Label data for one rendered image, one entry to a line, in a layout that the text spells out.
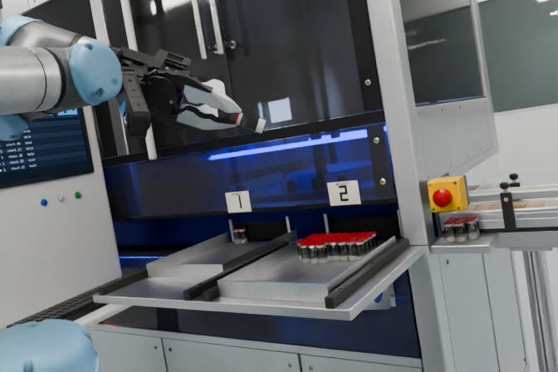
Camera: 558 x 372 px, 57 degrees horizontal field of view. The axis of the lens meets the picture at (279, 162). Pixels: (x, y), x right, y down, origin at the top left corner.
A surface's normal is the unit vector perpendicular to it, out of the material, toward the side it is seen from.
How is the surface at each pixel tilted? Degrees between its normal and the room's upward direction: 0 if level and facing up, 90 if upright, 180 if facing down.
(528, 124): 90
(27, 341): 8
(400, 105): 90
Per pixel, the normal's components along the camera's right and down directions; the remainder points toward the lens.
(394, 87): -0.54, 0.13
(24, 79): 0.90, 0.10
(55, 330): -0.04, -0.99
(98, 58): 0.88, -0.12
